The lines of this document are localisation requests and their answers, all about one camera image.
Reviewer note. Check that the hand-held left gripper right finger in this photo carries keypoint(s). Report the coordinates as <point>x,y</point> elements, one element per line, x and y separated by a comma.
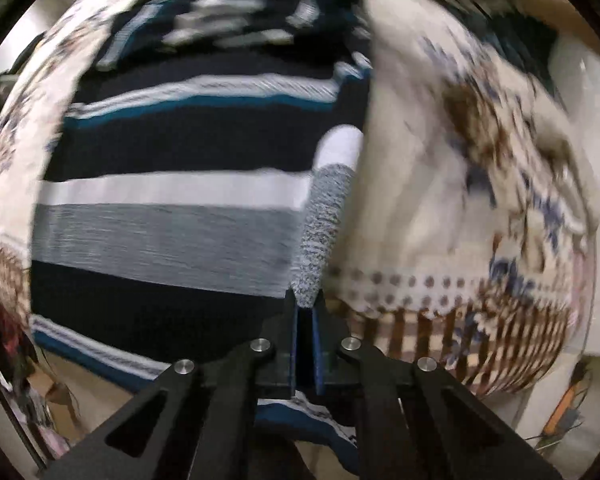
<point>318,355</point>

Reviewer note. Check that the orange tool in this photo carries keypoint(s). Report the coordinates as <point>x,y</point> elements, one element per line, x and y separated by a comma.
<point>565,400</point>

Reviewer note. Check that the floral bedsheet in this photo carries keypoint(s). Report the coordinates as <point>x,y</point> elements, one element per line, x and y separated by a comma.
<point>430,185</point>

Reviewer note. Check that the navy striped sweater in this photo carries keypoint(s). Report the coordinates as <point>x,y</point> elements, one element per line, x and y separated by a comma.
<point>180,145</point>

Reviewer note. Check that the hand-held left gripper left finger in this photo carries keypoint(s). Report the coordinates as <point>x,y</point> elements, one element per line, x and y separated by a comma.
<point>293,355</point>

